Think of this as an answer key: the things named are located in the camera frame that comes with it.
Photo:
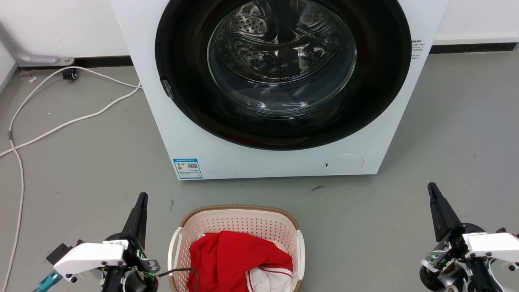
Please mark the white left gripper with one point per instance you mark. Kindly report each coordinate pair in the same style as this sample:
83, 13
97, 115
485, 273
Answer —
91, 256

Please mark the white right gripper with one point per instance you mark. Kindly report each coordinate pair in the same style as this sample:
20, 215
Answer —
490, 245

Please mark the cream perforated laundry basket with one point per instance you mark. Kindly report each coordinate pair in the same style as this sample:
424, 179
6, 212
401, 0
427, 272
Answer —
243, 221

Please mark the blue energy label sticker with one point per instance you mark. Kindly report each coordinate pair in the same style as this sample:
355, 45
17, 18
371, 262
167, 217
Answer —
187, 168

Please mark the white front-load washing machine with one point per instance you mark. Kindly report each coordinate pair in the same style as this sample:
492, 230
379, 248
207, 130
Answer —
211, 156

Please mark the round white filter cover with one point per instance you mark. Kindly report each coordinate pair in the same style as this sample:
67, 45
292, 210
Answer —
344, 164

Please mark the white garment with red stripes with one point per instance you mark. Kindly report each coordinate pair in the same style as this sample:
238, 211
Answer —
271, 280

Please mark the round black glass washer door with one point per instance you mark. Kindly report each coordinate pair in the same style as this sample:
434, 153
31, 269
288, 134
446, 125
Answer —
182, 61

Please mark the small printed text label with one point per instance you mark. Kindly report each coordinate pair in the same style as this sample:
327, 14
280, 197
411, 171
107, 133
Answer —
417, 49

